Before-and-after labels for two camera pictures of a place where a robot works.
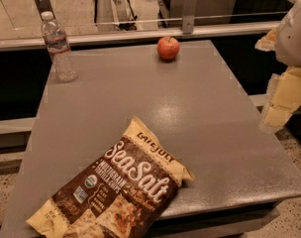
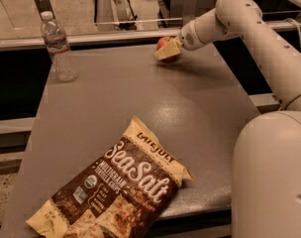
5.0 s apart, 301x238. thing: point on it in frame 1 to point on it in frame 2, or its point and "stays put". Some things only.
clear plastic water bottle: (56, 41) stays put
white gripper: (295, 39) to (187, 38)
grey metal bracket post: (190, 6) stays put
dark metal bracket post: (43, 3) stays put
